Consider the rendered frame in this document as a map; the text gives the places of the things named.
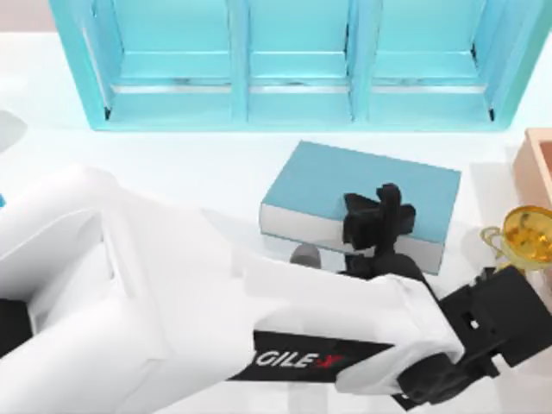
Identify light blue book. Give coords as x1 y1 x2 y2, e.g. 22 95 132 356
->
258 140 462 275

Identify gold trophy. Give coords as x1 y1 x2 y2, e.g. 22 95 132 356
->
480 205 552 273

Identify salmon-coloured shallow box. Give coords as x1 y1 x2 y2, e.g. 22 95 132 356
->
511 128 552 219

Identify light blue rack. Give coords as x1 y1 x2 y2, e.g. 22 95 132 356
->
47 0 552 133

